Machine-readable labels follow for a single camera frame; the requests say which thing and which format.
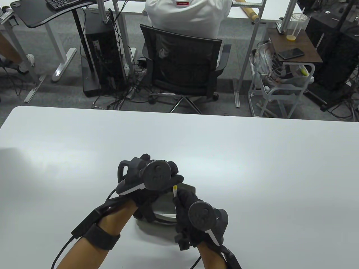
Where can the person's left hand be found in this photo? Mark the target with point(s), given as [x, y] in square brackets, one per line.
[144, 204]

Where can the person's right hand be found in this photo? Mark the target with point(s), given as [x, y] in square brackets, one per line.
[183, 207]

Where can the yellow white twist pen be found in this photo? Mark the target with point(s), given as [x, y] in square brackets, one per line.
[175, 192]

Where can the olive green fabric pencil pouch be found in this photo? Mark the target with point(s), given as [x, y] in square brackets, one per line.
[165, 206]

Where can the person's right forearm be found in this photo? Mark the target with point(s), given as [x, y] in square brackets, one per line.
[210, 257]

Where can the person's left forearm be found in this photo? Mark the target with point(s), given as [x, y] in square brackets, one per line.
[115, 218]

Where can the black right hand controller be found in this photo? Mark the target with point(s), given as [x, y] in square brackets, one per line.
[202, 214]

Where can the black hand controller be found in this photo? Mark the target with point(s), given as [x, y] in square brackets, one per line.
[157, 175]
[202, 214]

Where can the black left hand controller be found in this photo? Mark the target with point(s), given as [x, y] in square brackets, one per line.
[157, 175]

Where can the black left wrist sensor box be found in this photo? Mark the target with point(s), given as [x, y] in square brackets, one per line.
[85, 222]

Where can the black wrist sensor box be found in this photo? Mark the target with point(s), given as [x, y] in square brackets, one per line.
[85, 222]
[232, 259]

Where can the black right wrist sensor box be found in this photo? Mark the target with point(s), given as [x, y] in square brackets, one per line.
[232, 259]

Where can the black mesh office chair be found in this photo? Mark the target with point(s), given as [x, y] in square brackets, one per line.
[182, 64]

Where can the white rolling cart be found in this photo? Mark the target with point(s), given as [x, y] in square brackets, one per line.
[282, 94]

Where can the black computer tower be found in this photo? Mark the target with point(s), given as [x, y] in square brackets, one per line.
[103, 56]

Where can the clear plastic bag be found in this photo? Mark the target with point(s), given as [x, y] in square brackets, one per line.
[262, 61]

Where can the small yellow green item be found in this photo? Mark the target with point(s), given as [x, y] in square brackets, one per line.
[305, 71]

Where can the white shoe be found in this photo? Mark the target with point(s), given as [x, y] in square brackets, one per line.
[26, 63]

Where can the black smartphone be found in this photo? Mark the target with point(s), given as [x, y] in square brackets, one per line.
[290, 53]

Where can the brown wooden side table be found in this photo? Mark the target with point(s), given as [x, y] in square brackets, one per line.
[297, 42]

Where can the brown cardboard tube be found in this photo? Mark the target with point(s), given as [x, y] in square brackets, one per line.
[251, 14]

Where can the long white desk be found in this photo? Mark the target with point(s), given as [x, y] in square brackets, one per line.
[272, 12]

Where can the clear plastic cup with straw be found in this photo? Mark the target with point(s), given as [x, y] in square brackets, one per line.
[297, 25]

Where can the black equipment case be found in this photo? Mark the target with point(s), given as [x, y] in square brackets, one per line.
[336, 56]

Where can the black keyboard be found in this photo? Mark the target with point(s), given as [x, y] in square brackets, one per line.
[60, 3]

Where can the black curved standing desk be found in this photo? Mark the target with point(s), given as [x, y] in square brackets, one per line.
[33, 15]

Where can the aluminium frame with foot rail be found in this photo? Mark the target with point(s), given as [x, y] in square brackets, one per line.
[35, 88]

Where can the aluminium frame post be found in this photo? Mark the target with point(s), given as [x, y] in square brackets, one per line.
[123, 42]
[289, 14]
[105, 11]
[246, 56]

